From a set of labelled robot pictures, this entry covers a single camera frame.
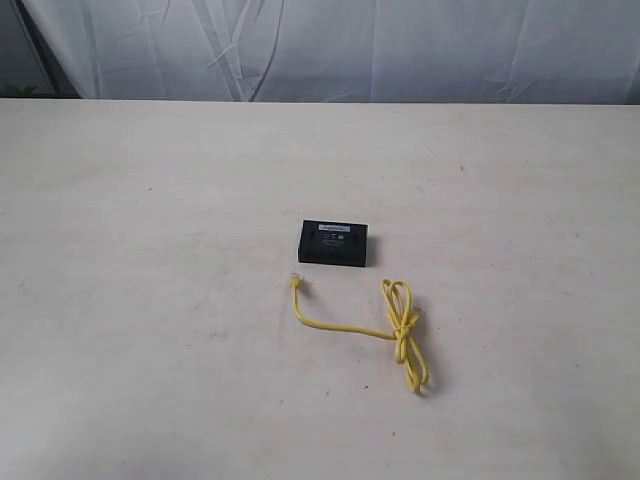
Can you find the black network switch box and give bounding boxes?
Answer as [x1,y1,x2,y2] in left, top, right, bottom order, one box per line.
[297,219,368,268]

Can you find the yellow ethernet cable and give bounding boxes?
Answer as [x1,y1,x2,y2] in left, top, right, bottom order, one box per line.
[289,272,431,397]

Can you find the white wrinkled backdrop curtain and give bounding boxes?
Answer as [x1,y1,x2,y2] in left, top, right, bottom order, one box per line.
[26,1,639,104]

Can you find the green plant leaves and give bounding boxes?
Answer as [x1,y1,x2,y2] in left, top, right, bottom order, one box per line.
[1,84,37,98]

